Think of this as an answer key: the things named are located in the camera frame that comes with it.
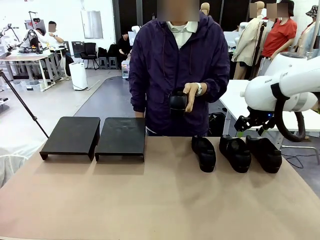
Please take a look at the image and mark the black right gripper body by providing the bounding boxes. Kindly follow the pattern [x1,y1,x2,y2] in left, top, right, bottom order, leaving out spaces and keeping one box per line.
[246,106,277,126]

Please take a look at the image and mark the black leather shoe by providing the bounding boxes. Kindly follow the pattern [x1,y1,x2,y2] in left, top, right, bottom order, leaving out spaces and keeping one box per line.
[168,90,190,117]
[245,134,283,174]
[219,134,252,174]
[191,134,217,173]

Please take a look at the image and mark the person's left forearm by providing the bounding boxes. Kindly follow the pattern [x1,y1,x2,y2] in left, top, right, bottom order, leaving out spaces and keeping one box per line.
[199,78,230,104]

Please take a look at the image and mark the person's right forearm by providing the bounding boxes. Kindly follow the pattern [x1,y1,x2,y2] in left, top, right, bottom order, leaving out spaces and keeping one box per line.
[129,92,147,115]

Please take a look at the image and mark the black shoe stand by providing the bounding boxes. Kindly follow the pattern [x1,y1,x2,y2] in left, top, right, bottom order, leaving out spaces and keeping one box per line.
[39,116,101,162]
[94,116,147,163]

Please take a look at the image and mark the person's left hand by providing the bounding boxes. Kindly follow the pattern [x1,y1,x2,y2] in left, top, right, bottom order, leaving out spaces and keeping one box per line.
[183,82,201,113]

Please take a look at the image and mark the black backpack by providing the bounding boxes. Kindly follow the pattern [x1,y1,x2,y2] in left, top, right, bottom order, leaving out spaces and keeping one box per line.
[207,112,227,137]

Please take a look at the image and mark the mannequin in beige coat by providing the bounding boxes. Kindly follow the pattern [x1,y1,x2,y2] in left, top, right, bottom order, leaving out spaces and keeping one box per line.
[231,1,267,81]

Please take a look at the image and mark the mannequin with bucket hat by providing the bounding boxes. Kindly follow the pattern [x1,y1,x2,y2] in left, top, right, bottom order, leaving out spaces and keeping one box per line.
[297,4,320,60]

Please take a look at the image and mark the person in purple jacket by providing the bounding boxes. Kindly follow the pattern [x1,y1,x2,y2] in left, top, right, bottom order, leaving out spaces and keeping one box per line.
[128,11,231,138]

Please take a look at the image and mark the lit computer case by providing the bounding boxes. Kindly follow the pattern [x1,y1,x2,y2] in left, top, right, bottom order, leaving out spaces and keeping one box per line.
[121,59,131,80]

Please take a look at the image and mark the seated person in black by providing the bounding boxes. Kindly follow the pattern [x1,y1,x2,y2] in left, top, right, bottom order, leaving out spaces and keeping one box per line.
[116,31,133,67]

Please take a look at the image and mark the black office chair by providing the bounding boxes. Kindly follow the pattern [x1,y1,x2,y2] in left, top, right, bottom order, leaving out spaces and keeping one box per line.
[79,42,100,70]

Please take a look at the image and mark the white air purifier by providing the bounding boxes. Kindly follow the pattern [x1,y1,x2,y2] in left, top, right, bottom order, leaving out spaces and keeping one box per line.
[68,61,88,91]

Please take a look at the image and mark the black monitor panel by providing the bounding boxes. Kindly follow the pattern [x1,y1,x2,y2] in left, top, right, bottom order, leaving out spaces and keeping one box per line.
[71,41,85,59]

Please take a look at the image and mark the seated person in white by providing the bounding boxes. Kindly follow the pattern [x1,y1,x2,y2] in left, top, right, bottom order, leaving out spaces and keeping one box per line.
[37,21,73,76]

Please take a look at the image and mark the clear storage box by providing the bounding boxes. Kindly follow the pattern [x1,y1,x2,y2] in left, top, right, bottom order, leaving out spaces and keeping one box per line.
[21,79,42,93]

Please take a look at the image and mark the black tripod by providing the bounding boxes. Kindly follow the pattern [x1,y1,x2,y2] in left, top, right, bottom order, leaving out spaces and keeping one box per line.
[0,68,50,140]

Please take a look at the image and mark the grey work desk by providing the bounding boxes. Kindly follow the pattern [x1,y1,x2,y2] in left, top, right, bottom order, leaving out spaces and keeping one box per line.
[0,53,63,92]

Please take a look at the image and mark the white plastic cover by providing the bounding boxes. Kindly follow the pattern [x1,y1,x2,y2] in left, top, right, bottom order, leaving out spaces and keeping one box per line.
[0,146,43,188]

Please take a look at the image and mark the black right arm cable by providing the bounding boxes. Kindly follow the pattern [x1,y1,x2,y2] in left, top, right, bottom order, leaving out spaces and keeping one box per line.
[271,83,307,143]

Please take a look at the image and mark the black floor cable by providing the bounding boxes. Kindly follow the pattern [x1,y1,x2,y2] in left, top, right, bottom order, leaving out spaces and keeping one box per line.
[282,153,305,170]

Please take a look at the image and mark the black camera stand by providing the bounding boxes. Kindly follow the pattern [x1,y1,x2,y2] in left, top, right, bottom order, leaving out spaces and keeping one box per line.
[249,21,266,81]

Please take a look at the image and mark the white wall board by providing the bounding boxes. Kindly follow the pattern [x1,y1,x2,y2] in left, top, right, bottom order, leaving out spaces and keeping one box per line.
[80,9,104,40]

